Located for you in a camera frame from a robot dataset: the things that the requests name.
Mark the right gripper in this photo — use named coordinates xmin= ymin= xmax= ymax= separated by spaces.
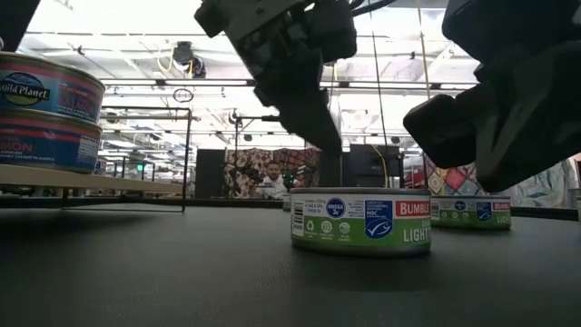
xmin=402 ymin=0 xmax=581 ymax=194

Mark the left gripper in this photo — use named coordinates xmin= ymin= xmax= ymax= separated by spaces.
xmin=235 ymin=8 xmax=344 ymax=158

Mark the red patterned cloth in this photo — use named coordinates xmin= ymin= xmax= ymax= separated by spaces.
xmin=224 ymin=147 xmax=276 ymax=199
xmin=274 ymin=147 xmax=320 ymax=187

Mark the black metal rack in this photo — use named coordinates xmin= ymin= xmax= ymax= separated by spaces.
xmin=233 ymin=114 xmax=291 ymax=151

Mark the colourful patchwork quilt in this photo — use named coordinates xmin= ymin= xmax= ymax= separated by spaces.
xmin=424 ymin=156 xmax=489 ymax=196

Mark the narrow black monitor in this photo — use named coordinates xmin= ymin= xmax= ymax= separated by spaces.
xmin=317 ymin=152 xmax=343 ymax=188

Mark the person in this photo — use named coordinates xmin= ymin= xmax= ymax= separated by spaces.
xmin=255 ymin=159 xmax=296 ymax=201

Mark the wide black monitor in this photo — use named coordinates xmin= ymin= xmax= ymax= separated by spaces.
xmin=342 ymin=144 xmax=401 ymax=188

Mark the leaf print fabric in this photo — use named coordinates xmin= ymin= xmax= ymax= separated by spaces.
xmin=512 ymin=158 xmax=580 ymax=209

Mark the black screen panel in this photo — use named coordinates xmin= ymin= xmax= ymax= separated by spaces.
xmin=194 ymin=148 xmax=227 ymax=187

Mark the dark table mat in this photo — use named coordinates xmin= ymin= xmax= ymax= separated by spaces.
xmin=0 ymin=199 xmax=581 ymax=327

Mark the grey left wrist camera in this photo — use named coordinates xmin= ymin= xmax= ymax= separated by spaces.
xmin=193 ymin=0 xmax=315 ymax=45

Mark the long ceiling light rail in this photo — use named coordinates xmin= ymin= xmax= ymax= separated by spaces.
xmin=99 ymin=77 xmax=478 ymax=90

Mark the ceiling cable reel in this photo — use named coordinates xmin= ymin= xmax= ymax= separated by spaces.
xmin=156 ymin=40 xmax=208 ymax=79

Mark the wooden shelf with black frame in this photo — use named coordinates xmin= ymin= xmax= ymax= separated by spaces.
xmin=0 ymin=104 xmax=192 ymax=213

